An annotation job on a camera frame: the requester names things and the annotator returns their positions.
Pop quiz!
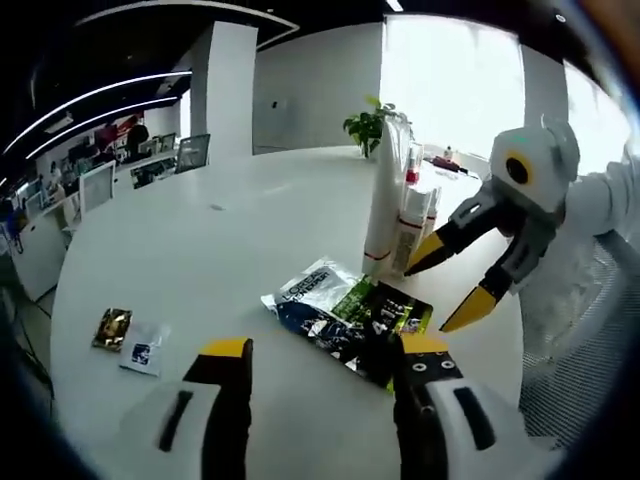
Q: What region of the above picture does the red collar skincare pump bottle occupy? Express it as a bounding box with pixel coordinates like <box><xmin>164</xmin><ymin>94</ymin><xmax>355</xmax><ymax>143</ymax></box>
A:
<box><xmin>403</xmin><ymin>141</ymin><xmax>426</xmax><ymax>191</ymax></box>

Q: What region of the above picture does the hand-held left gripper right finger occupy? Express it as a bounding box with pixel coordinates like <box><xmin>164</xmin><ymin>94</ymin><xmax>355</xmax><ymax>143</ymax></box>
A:
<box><xmin>391</xmin><ymin>334</ymin><xmax>534</xmax><ymax>480</ymax></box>

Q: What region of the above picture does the gold skincare sachet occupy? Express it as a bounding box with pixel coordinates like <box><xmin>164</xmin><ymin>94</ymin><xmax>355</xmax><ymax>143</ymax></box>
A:
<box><xmin>90</xmin><ymin>307</ymin><xmax>134</xmax><ymax>351</ymax></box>

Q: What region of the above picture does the silver blue skincare sachet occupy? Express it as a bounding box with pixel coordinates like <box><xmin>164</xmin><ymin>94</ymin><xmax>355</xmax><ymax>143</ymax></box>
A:
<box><xmin>259</xmin><ymin>255</ymin><xmax>371</xmax><ymax>361</ymax></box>

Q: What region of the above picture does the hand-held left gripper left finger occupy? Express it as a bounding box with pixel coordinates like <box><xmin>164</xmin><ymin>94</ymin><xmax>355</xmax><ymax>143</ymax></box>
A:
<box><xmin>118</xmin><ymin>337</ymin><xmax>255</xmax><ymax>480</ymax></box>

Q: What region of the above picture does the potted green plant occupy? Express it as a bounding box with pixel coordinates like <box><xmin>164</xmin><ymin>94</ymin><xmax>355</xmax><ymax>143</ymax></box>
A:
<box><xmin>342</xmin><ymin>94</ymin><xmax>416</xmax><ymax>160</ymax></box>

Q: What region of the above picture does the white skincare tube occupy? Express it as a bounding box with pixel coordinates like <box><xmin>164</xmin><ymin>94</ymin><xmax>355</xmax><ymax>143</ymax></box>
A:
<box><xmin>361</xmin><ymin>118</ymin><xmax>409</xmax><ymax>277</ymax></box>

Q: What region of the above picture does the white window blind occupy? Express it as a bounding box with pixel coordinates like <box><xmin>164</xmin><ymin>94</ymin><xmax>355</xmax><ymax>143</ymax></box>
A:
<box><xmin>564</xmin><ymin>64</ymin><xmax>634</xmax><ymax>176</ymax></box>
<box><xmin>379</xmin><ymin>14</ymin><xmax>526</xmax><ymax>169</ymax></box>

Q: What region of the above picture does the green black skincare sachet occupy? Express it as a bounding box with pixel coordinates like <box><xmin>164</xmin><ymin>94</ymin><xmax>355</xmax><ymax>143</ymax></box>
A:
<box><xmin>329</xmin><ymin>279</ymin><xmax>435</xmax><ymax>396</ymax></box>

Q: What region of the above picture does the small white skincare sachet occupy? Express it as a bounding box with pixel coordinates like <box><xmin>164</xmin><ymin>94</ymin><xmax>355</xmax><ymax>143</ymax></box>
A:
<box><xmin>118</xmin><ymin>322</ymin><xmax>172</xmax><ymax>377</ymax></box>

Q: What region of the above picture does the white mesh office chair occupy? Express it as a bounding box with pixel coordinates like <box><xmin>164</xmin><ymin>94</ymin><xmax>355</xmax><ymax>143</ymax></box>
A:
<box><xmin>77</xmin><ymin>159</ymin><xmax>117</xmax><ymax>216</ymax></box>

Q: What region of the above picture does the grey mesh chair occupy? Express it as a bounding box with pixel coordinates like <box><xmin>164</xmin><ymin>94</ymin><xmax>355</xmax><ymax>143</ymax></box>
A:
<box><xmin>517</xmin><ymin>234</ymin><xmax>640</xmax><ymax>439</ymax></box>

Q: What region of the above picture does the dark mesh office chair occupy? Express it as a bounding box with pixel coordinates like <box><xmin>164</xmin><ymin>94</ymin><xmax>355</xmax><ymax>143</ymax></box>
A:
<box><xmin>174</xmin><ymin>132</ymin><xmax>212</xmax><ymax>174</ymax></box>

